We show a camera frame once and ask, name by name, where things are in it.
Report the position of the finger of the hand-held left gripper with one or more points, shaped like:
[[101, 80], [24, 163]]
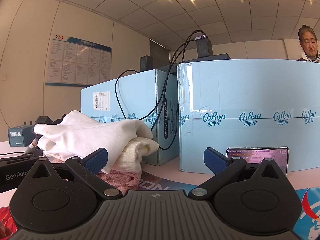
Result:
[[25, 156]]

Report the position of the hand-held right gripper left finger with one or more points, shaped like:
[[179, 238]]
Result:
[[96, 158]]

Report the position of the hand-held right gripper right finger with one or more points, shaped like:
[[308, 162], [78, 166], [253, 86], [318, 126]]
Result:
[[215, 158]]

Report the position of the grey marker pen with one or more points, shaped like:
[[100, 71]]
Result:
[[34, 144]]

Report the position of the small dark green box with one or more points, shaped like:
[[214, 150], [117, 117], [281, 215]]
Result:
[[20, 136]]

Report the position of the white folded cloth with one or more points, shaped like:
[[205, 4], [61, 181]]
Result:
[[82, 132]]

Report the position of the pink knitted sweater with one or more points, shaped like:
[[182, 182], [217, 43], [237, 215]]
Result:
[[120, 177]]

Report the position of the cream knitted sweater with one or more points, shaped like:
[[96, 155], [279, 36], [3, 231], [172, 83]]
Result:
[[132, 155]]

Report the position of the black plug adapter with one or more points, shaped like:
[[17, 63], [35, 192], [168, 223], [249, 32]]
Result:
[[43, 120]]

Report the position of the smartphone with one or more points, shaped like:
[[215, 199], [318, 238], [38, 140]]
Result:
[[257, 155]]

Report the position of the large light blue cardboard box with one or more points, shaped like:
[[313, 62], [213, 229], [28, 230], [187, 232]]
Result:
[[250, 92]]

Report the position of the small light blue cardboard box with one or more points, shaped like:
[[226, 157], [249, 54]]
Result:
[[135, 92]]

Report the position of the dark flat device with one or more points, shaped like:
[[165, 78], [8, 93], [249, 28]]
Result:
[[200, 58]]

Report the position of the small black power adapter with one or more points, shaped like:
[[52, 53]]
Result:
[[145, 63]]

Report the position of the printed desk mat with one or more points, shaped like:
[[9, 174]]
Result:
[[307, 220]]

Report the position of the large black power adapter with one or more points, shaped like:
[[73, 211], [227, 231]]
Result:
[[203, 47]]

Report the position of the dark window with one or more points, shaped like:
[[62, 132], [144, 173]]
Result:
[[158, 51]]

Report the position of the wall light switch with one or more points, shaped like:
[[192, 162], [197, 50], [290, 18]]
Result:
[[4, 76]]

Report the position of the wall notice board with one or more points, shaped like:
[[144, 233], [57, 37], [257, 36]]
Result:
[[77, 60]]

